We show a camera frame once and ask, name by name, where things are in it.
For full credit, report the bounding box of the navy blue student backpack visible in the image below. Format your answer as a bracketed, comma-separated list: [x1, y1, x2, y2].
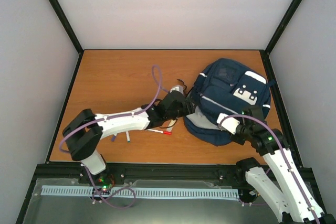
[183, 58, 275, 146]

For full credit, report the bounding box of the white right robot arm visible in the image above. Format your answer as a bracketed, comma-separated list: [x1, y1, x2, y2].
[217, 105, 335, 223]

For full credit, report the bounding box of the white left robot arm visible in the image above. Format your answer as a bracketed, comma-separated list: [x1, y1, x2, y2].
[59, 90, 194, 184]

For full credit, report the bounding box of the red capped white marker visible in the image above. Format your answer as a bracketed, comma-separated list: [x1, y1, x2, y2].
[146, 129, 172, 135]

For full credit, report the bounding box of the green capped white marker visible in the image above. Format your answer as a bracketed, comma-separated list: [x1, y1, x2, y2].
[125, 131, 131, 143]

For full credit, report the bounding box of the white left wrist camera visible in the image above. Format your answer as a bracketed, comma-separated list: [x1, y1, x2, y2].
[170, 85, 184, 94]

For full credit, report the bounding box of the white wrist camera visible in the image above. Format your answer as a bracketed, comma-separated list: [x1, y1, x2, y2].
[216, 113, 240, 135]
[170, 85, 184, 94]

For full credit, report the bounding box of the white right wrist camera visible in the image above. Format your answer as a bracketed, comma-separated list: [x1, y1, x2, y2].
[216, 113, 240, 135]

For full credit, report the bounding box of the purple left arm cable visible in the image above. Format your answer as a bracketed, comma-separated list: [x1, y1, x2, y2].
[58, 64, 170, 209]

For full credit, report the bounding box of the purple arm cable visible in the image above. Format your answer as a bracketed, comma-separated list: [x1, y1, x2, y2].
[58, 64, 170, 209]
[219, 114, 322, 224]

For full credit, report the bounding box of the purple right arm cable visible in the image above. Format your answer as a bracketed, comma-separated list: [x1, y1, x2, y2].
[219, 114, 322, 224]

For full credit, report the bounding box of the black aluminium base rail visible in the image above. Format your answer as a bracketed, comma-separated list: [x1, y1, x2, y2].
[33, 162, 247, 187]

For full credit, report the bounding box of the light blue slotted cable duct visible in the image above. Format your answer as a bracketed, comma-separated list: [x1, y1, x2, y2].
[40, 185, 239, 201]

